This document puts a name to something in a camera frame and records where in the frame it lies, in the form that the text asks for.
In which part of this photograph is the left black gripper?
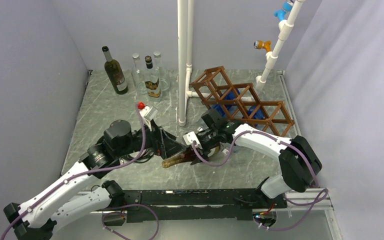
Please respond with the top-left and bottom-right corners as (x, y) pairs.
(116, 118), (186, 159)

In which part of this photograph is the brown bottle gold foil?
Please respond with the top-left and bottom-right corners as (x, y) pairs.
(161, 145), (220, 169)

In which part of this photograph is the clear blue-label bottle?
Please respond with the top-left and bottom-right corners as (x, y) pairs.
(211, 92), (236, 117)
(221, 105), (267, 157)

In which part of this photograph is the brown wooden wine rack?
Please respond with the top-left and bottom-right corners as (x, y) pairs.
(189, 66), (295, 137)

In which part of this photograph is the small dark bottle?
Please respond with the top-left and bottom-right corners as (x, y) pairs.
(144, 55), (162, 101)

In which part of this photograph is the clear bottle dark label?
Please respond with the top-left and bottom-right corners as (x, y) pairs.
(153, 51), (171, 92)

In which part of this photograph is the clear bottle with cork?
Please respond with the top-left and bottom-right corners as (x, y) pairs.
(131, 52), (147, 95)

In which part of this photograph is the dark green wine bottle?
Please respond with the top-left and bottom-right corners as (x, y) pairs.
(101, 46), (129, 95)

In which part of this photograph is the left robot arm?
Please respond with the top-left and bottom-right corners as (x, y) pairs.
(1, 120), (186, 240)

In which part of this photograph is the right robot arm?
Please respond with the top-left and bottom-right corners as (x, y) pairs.
(183, 108), (323, 208)

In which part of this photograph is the orange pipe valve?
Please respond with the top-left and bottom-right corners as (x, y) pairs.
(253, 40), (272, 53)

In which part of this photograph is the white vertical pvc pipe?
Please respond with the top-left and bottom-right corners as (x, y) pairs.
(176, 0), (199, 127)

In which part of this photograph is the white angled pvc pipe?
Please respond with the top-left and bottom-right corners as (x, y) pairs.
(255, 0), (306, 92)

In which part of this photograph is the blue pipe valve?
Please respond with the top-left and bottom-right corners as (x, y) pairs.
(274, 0), (294, 22)

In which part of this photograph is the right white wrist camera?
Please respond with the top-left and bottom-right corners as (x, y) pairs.
(182, 131), (201, 148)

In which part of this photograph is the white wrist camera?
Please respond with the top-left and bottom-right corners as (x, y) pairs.
(182, 131), (201, 148)
(137, 101), (158, 130)

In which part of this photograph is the coiled black cable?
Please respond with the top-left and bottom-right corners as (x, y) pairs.
(120, 149), (156, 165)

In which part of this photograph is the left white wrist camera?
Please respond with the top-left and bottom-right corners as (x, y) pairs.
(137, 101), (158, 130)

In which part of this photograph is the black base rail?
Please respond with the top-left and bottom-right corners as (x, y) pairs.
(89, 180), (289, 228)

